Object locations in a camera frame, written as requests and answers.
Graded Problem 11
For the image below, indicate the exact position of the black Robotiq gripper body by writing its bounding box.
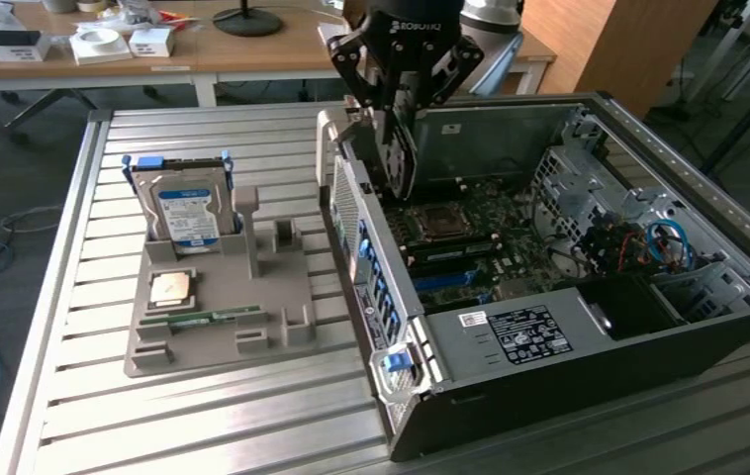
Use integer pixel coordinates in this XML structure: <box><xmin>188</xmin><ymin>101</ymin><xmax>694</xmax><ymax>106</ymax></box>
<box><xmin>346</xmin><ymin>0</ymin><xmax>463</xmax><ymax>75</ymax></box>

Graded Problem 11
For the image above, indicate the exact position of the black graphics card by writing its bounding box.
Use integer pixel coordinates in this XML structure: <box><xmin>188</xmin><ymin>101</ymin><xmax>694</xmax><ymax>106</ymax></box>
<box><xmin>346</xmin><ymin>73</ymin><xmax>422</xmax><ymax>202</ymax></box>

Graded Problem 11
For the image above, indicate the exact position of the black round stand base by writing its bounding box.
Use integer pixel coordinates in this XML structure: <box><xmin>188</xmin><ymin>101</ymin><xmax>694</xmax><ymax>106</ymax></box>
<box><xmin>211</xmin><ymin>0</ymin><xmax>284</xmax><ymax>39</ymax></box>

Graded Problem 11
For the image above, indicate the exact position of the plain white box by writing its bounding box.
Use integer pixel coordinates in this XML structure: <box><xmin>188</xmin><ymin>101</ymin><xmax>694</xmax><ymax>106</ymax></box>
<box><xmin>127</xmin><ymin>27</ymin><xmax>178</xmax><ymax>58</ymax></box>

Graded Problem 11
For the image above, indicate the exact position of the CPU socket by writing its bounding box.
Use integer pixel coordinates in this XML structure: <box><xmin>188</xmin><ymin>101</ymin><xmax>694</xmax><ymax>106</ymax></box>
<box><xmin>411</xmin><ymin>205</ymin><xmax>467</xmax><ymax>244</ymax></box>

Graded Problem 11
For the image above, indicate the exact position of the white box with tape roll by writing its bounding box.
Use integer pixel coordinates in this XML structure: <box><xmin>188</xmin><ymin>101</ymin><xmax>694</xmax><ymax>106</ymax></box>
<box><xmin>68</xmin><ymin>27</ymin><xmax>134</xmax><ymax>66</ymax></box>

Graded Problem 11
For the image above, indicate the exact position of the installed RAM stick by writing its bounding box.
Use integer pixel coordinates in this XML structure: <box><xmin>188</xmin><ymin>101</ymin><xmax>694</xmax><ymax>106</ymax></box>
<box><xmin>407</xmin><ymin>240</ymin><xmax>493</xmax><ymax>268</ymax></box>

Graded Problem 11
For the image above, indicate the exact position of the hard disk in blue caddy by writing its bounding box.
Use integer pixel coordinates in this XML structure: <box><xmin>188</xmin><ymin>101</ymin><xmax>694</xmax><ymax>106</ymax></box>
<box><xmin>120</xmin><ymin>151</ymin><xmax>236</xmax><ymax>256</ymax></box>

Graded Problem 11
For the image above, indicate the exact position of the green motherboard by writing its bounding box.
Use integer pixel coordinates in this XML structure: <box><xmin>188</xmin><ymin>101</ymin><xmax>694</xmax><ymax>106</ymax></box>
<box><xmin>380</xmin><ymin>182</ymin><xmax>581</xmax><ymax>306</ymax></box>

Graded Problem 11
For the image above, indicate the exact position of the wooden desk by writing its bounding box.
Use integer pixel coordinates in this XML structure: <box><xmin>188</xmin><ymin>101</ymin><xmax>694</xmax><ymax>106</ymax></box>
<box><xmin>0</xmin><ymin>0</ymin><xmax>559</xmax><ymax>95</ymax></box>

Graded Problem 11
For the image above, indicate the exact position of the grey printed parts rack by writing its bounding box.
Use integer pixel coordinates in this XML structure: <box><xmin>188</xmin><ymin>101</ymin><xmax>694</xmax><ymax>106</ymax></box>
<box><xmin>122</xmin><ymin>186</ymin><xmax>350</xmax><ymax>380</ymax></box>

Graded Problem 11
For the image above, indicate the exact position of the black and white box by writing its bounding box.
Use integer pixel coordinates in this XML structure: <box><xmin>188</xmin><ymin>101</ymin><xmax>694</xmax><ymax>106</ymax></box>
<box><xmin>0</xmin><ymin>29</ymin><xmax>54</xmax><ymax>63</ymax></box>

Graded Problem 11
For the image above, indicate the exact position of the copper-coloured CPU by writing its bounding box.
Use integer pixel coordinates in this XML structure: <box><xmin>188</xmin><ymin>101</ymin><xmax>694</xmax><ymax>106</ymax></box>
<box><xmin>150</xmin><ymin>271</ymin><xmax>192</xmax><ymax>306</ymax></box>

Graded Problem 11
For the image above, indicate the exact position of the green RAM stick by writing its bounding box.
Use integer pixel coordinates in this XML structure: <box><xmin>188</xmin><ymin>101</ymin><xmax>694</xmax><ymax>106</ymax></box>
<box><xmin>139</xmin><ymin>304</ymin><xmax>263</xmax><ymax>328</ymax></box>

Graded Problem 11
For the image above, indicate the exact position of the grey power supply unit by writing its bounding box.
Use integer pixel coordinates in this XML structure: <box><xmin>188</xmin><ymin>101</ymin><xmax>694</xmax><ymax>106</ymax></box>
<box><xmin>422</xmin><ymin>289</ymin><xmax>614</xmax><ymax>385</ymax></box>

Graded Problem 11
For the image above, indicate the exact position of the metal disk bay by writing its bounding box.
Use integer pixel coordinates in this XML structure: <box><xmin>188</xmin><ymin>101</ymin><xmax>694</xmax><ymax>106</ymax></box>
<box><xmin>649</xmin><ymin>261</ymin><xmax>750</xmax><ymax>326</ymax></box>

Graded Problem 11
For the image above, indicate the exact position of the blue case release latch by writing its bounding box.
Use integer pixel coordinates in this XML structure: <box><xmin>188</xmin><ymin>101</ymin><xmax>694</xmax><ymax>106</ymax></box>
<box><xmin>380</xmin><ymin>349</ymin><xmax>415</xmax><ymax>373</ymax></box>

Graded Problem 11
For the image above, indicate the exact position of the black open PC case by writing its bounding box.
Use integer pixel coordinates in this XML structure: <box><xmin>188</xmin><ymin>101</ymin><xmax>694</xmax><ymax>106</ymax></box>
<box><xmin>316</xmin><ymin>90</ymin><xmax>750</xmax><ymax>464</ymax></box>

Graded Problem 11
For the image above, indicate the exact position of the red and black wire bundle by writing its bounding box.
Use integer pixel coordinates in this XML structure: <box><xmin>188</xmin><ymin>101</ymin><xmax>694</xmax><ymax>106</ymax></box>
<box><xmin>582</xmin><ymin>222</ymin><xmax>647</xmax><ymax>273</ymax></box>

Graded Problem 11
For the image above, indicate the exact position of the blue SATA wire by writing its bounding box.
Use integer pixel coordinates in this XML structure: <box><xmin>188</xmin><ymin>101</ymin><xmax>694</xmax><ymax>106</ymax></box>
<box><xmin>645</xmin><ymin>217</ymin><xmax>701</xmax><ymax>272</ymax></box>

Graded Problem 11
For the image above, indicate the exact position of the white floor cable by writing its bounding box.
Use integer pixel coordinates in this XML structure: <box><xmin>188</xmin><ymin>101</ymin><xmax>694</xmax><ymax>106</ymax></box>
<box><xmin>0</xmin><ymin>205</ymin><xmax>63</xmax><ymax>248</ymax></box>

